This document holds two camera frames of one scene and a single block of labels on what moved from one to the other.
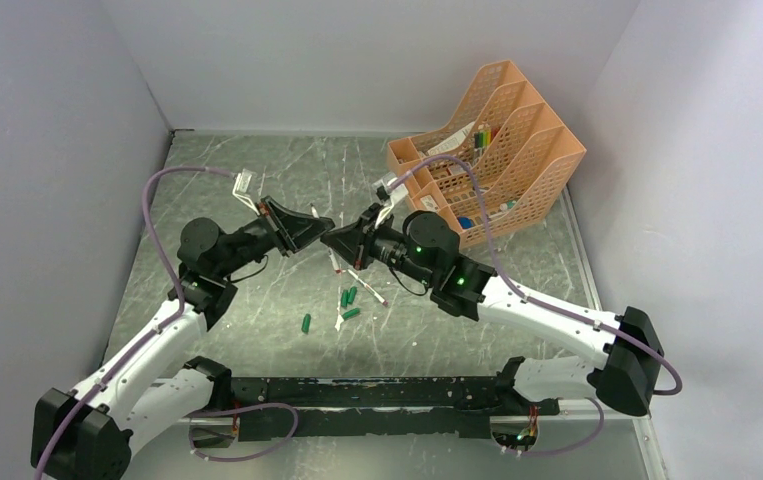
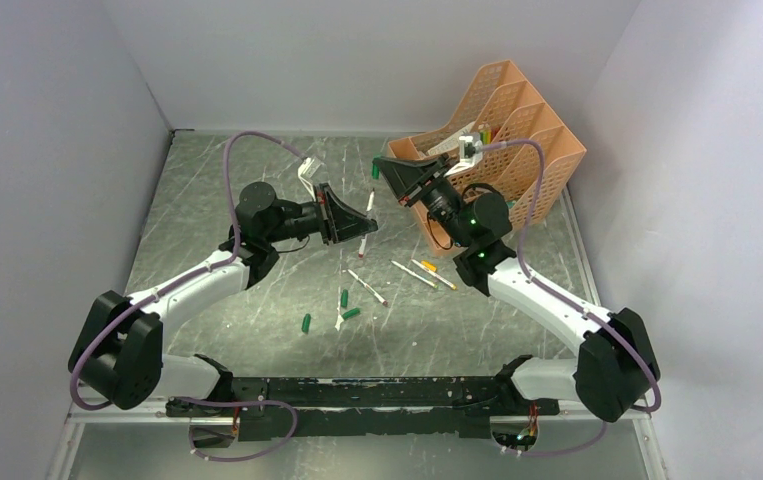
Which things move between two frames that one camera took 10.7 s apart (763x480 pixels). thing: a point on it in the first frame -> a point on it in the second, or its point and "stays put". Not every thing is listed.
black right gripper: x=354 y=241 -> x=402 y=175
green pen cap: x=350 y=313 stays put
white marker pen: x=372 y=292 stays put
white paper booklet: x=455 y=140 stays put
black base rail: x=448 y=406 stays put
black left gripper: x=294 y=229 -> x=344 y=222
